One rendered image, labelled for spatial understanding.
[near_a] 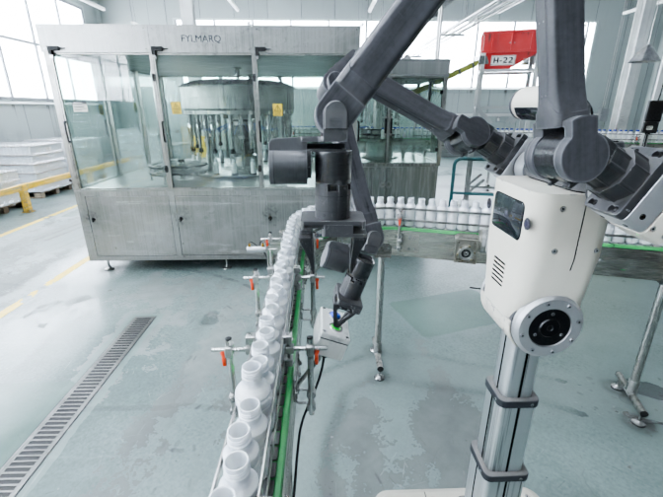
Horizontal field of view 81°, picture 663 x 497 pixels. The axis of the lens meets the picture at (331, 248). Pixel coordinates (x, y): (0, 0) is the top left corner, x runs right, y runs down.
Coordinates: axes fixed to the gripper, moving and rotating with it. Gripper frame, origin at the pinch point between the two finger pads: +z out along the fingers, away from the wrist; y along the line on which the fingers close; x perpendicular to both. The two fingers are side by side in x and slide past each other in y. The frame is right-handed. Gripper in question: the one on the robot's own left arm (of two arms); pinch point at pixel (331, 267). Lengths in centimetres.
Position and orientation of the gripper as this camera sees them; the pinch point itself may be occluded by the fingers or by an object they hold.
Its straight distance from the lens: 66.4
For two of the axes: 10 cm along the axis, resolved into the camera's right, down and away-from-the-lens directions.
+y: 10.0, 0.0, 0.2
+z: -0.1, 9.4, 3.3
